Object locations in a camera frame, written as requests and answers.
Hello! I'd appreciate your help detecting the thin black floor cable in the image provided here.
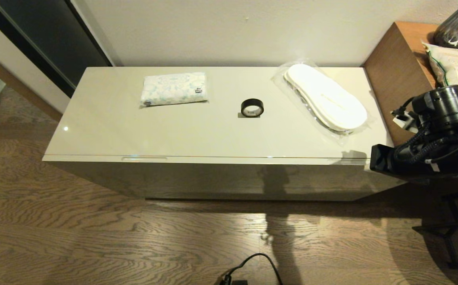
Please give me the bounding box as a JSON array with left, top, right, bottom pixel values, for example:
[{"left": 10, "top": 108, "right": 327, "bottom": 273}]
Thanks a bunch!
[{"left": 219, "top": 253, "right": 284, "bottom": 285}]

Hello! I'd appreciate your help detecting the dark door panel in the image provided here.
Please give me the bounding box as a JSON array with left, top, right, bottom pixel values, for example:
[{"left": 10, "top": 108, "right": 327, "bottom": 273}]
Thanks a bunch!
[{"left": 0, "top": 0, "right": 114, "bottom": 99}]

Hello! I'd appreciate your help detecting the grey glossy cabinet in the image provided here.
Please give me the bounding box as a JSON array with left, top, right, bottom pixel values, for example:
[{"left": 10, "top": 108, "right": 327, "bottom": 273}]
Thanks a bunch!
[{"left": 42, "top": 66, "right": 399, "bottom": 160}]

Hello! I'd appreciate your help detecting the black metal stand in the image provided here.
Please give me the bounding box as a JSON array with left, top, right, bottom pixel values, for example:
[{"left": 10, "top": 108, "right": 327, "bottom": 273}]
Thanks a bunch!
[{"left": 411, "top": 186, "right": 458, "bottom": 270}]

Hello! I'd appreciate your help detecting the brown wooden side cabinet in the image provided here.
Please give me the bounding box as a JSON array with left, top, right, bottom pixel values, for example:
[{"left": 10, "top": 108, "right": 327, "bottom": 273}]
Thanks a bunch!
[{"left": 363, "top": 22, "right": 458, "bottom": 163}]

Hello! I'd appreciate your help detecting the black tape roll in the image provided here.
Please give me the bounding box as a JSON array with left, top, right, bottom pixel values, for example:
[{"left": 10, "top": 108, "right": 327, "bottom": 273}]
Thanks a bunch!
[{"left": 240, "top": 99, "right": 264, "bottom": 118}]

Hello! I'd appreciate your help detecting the white slippers pair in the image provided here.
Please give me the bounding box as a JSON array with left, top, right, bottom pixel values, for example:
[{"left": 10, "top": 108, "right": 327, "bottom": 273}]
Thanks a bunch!
[{"left": 272, "top": 59, "right": 372, "bottom": 145}]

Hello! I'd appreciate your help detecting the white blue tissue pack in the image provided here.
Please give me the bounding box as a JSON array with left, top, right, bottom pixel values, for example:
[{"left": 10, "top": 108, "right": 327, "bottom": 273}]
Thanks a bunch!
[{"left": 140, "top": 72, "right": 209, "bottom": 108}]

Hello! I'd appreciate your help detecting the brown wooden door trim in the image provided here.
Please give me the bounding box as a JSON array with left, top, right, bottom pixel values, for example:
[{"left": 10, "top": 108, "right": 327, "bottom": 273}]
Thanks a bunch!
[{"left": 0, "top": 42, "right": 63, "bottom": 122}]

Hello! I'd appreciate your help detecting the grey cabinet drawer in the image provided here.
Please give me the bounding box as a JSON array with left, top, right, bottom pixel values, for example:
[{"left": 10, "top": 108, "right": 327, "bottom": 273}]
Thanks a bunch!
[{"left": 42, "top": 155, "right": 411, "bottom": 201}]

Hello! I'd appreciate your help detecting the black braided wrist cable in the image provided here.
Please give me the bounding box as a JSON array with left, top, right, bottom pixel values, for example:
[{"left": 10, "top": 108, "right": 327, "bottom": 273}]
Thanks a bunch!
[{"left": 394, "top": 125, "right": 457, "bottom": 165}]

